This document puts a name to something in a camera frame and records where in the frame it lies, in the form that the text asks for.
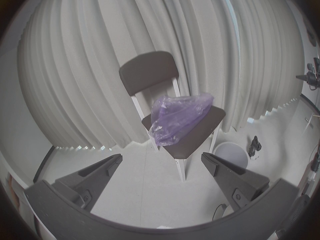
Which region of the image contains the purple plastic bag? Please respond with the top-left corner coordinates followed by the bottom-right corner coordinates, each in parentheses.
top-left (148, 92), bottom-right (215, 147)

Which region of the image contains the grey padded white-legged chair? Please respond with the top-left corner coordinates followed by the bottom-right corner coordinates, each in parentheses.
top-left (119, 51), bottom-right (227, 183)

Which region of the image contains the white curtain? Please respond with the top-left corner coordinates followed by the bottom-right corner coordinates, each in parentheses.
top-left (221, 0), bottom-right (300, 132)
top-left (17, 0), bottom-right (240, 149)

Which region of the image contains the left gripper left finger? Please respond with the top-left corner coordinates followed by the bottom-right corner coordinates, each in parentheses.
top-left (54, 154), bottom-right (123, 211)

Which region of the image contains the black plastic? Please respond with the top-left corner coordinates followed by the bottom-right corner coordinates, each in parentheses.
top-left (248, 135), bottom-right (262, 157)

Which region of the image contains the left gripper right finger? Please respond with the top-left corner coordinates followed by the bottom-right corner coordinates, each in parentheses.
top-left (201, 152), bottom-right (270, 211)

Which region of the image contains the white trash bin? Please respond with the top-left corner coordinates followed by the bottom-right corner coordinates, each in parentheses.
top-left (214, 141), bottom-right (249, 171)

